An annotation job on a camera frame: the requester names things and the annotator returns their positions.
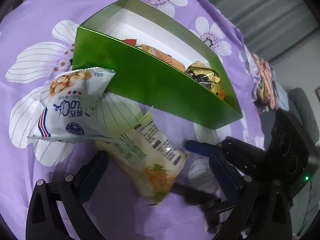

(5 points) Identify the grey curtain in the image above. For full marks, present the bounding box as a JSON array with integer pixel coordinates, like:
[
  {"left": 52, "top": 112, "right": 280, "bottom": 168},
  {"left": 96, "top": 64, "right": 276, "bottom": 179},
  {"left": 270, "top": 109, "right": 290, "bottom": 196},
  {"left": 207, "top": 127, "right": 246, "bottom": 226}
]
[{"left": 184, "top": 0, "right": 313, "bottom": 63}]

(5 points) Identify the pink patterned folded cloth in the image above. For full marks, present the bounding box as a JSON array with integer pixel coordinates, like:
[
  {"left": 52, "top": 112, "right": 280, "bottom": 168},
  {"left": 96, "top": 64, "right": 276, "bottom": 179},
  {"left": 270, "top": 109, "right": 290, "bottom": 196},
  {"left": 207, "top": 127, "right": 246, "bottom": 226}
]
[{"left": 252, "top": 54, "right": 289, "bottom": 111}]

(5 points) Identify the white blue peanut packet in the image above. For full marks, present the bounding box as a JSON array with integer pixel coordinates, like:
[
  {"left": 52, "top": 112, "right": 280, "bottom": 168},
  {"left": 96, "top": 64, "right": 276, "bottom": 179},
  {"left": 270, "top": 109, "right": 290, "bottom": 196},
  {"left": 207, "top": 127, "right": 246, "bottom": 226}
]
[{"left": 28, "top": 67, "right": 116, "bottom": 143}]

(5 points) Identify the orange snack packet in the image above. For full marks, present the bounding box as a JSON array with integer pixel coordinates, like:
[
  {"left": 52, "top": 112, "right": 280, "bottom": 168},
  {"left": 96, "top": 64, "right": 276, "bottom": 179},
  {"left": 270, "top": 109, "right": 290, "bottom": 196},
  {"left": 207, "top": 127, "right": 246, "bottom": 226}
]
[{"left": 213, "top": 83, "right": 225, "bottom": 100}]

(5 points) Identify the yellow green snack packet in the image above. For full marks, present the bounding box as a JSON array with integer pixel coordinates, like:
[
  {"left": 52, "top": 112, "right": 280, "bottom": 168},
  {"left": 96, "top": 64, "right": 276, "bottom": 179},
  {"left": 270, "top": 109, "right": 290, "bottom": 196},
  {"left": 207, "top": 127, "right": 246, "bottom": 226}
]
[{"left": 95, "top": 111, "right": 187, "bottom": 205}]

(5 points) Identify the framed landscape painting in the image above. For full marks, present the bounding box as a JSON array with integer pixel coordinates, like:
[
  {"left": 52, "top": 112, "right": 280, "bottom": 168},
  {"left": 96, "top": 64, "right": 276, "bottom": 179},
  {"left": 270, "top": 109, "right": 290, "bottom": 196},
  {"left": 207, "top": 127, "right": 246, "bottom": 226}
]
[{"left": 315, "top": 88, "right": 320, "bottom": 100}]

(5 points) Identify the gold black snack packet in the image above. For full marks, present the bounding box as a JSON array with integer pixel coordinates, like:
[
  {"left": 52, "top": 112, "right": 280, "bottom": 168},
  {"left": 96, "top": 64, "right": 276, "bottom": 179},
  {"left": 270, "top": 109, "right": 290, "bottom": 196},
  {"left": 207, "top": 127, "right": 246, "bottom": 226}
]
[{"left": 185, "top": 61, "right": 221, "bottom": 92}]

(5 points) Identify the grey sofa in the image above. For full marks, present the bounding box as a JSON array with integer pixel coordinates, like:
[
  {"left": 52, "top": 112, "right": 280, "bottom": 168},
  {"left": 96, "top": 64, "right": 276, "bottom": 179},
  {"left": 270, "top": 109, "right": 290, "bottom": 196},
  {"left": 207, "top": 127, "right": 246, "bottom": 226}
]
[{"left": 260, "top": 88, "right": 319, "bottom": 239}]

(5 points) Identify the beige snack packet in box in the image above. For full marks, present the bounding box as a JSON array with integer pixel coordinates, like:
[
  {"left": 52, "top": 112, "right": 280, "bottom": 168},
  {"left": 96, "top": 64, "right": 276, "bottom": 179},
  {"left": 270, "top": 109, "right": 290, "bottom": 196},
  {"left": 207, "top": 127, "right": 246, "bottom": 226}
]
[{"left": 138, "top": 44, "right": 185, "bottom": 72}]

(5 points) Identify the green cardboard box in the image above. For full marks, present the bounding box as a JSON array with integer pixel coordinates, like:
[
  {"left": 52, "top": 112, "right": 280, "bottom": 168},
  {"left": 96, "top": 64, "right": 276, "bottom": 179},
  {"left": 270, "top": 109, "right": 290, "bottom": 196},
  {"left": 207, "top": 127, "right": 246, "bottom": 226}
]
[{"left": 73, "top": 0, "right": 242, "bottom": 129}]

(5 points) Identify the red snack packet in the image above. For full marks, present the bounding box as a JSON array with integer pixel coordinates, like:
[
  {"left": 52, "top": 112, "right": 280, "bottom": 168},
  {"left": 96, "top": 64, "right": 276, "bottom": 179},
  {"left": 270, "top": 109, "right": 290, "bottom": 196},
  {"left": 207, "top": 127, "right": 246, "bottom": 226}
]
[{"left": 122, "top": 38, "right": 137, "bottom": 46}]

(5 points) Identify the purple floral tablecloth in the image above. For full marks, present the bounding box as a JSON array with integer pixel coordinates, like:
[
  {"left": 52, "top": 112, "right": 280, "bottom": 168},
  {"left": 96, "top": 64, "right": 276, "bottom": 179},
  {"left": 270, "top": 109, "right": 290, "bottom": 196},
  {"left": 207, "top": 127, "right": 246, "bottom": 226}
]
[{"left": 1, "top": 0, "right": 264, "bottom": 239}]

